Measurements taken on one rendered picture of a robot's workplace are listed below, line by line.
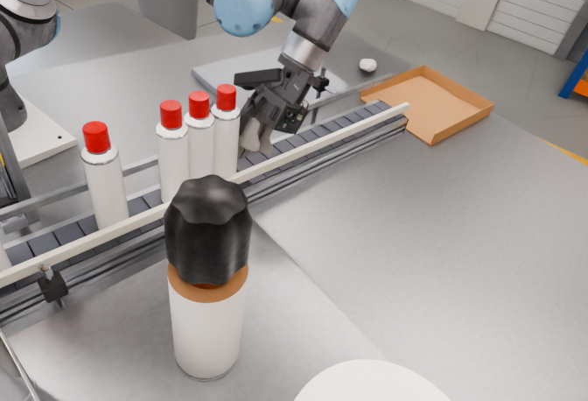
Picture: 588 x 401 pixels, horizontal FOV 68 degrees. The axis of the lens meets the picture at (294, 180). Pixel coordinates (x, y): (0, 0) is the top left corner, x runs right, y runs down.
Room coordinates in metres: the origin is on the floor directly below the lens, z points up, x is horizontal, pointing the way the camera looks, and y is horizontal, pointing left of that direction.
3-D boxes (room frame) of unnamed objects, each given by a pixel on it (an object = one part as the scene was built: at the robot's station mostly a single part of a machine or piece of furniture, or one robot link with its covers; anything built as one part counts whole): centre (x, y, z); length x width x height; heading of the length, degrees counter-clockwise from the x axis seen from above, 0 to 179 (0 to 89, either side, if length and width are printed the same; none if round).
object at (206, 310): (0.29, 0.07, 1.03); 0.09 x 0.09 x 0.30
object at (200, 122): (0.59, 0.18, 0.98); 0.05 x 0.05 x 0.20
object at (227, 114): (0.63, 0.14, 0.98); 0.05 x 0.05 x 0.20
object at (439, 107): (1.15, -0.34, 0.85); 0.30 x 0.26 x 0.04; 138
